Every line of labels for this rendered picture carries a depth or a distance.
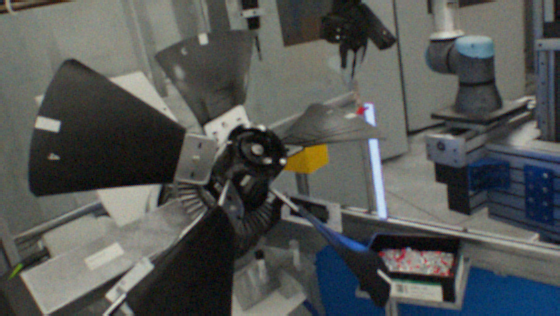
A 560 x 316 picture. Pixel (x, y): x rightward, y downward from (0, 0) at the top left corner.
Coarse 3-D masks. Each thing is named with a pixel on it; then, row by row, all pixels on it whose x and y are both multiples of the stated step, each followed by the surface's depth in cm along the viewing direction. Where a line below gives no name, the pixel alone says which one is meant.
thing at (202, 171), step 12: (192, 144) 83; (204, 144) 84; (216, 144) 85; (180, 156) 83; (192, 156) 84; (204, 156) 85; (180, 168) 83; (192, 168) 84; (204, 168) 85; (180, 180) 84; (192, 180) 85; (204, 180) 86
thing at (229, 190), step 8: (232, 184) 82; (224, 192) 79; (232, 192) 82; (224, 200) 79; (232, 200) 82; (224, 208) 79; (240, 208) 86; (232, 216) 82; (240, 216) 86; (232, 224) 82
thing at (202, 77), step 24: (168, 48) 103; (192, 48) 103; (216, 48) 102; (240, 48) 101; (168, 72) 101; (192, 72) 99; (216, 72) 98; (240, 72) 97; (192, 96) 97; (216, 96) 95; (240, 96) 94
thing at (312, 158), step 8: (304, 152) 135; (312, 152) 137; (320, 152) 140; (288, 160) 141; (296, 160) 138; (304, 160) 136; (312, 160) 138; (320, 160) 140; (328, 160) 144; (288, 168) 142; (296, 168) 140; (304, 168) 137; (312, 168) 138
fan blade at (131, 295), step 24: (216, 216) 75; (192, 240) 69; (216, 240) 74; (168, 264) 65; (192, 264) 68; (216, 264) 73; (144, 288) 61; (168, 288) 64; (192, 288) 67; (216, 288) 73; (144, 312) 60; (168, 312) 63; (192, 312) 67; (216, 312) 72
